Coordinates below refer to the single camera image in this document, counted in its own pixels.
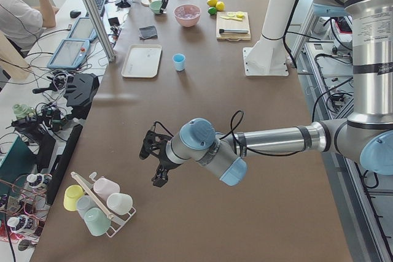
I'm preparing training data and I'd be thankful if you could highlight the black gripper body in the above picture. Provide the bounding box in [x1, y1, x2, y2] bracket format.
[158, 155, 181, 172]

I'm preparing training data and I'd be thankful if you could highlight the pink bowl of ice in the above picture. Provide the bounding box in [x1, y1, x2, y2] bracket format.
[174, 4, 201, 28]

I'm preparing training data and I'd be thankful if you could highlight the white plastic cup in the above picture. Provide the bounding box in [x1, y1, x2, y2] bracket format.
[106, 193, 133, 215]

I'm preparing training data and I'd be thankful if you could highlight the pink plastic cup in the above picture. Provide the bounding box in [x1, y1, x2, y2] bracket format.
[93, 177, 120, 201]

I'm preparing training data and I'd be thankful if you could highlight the blue plastic cup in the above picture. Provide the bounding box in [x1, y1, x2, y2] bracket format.
[173, 53, 185, 72]

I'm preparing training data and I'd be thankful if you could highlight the green plastic cup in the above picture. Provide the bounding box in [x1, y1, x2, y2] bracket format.
[84, 207, 111, 236]

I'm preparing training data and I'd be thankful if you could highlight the grey plastic cup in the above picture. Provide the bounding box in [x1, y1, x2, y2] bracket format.
[76, 195, 95, 219]

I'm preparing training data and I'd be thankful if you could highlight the yellow plastic cup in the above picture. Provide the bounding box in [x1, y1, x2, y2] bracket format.
[63, 185, 84, 212]

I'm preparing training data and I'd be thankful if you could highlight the green bowl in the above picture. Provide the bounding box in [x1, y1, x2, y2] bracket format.
[149, 0, 166, 15]

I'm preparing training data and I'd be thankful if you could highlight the grey folded cloth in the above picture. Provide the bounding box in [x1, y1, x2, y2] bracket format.
[139, 25, 158, 40]

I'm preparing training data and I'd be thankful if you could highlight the whole yellow lemon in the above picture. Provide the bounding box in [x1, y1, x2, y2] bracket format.
[206, 0, 218, 7]
[215, 1, 225, 12]

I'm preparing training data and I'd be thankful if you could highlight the green lime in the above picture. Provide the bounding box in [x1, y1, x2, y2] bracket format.
[208, 7, 217, 15]

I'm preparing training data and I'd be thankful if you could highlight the yellow plastic knife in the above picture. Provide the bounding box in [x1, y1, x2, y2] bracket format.
[219, 15, 243, 21]

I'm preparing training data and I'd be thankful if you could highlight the bamboo cutting board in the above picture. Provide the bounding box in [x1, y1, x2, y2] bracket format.
[216, 12, 251, 41]

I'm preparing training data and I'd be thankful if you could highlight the steel muddler black cap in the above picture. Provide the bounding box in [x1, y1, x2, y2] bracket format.
[219, 29, 249, 34]

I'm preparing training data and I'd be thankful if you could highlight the cream rabbit tray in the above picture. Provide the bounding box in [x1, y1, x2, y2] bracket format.
[121, 44, 162, 79]

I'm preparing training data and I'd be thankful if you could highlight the teach pendant far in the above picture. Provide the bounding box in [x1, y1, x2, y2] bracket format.
[68, 17, 97, 42]

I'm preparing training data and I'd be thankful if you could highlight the teach pendant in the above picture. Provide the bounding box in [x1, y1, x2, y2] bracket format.
[47, 39, 90, 69]
[68, 17, 97, 42]

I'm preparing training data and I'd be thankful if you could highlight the black computer mouse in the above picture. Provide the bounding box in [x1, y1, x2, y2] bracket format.
[69, 10, 82, 19]

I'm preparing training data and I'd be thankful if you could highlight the black flat case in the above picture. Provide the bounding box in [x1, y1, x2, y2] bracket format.
[45, 124, 83, 206]

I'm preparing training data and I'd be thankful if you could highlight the teach pendant near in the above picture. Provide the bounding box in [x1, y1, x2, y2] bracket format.
[47, 39, 90, 69]

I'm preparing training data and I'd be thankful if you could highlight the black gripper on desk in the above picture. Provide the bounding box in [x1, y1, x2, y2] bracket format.
[32, 74, 99, 120]

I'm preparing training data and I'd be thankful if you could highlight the bottle in copper rack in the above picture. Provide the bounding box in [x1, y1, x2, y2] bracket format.
[26, 173, 52, 190]

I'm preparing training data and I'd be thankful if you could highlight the seated person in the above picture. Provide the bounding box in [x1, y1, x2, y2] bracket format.
[1, 0, 58, 51]

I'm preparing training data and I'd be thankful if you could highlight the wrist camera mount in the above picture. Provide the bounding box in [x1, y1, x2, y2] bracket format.
[139, 121, 173, 161]

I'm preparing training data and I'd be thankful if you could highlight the white wire cup rack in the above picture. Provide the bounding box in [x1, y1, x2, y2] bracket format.
[84, 172, 136, 237]

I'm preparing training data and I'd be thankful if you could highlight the wooden rack handle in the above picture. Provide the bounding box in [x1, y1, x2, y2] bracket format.
[71, 171, 114, 220]

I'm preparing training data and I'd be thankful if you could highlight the aluminium frame post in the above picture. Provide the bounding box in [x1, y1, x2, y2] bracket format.
[82, 0, 115, 62]

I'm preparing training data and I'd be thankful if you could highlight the copper wire bottle rack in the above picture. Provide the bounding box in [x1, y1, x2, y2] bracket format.
[1, 174, 49, 241]

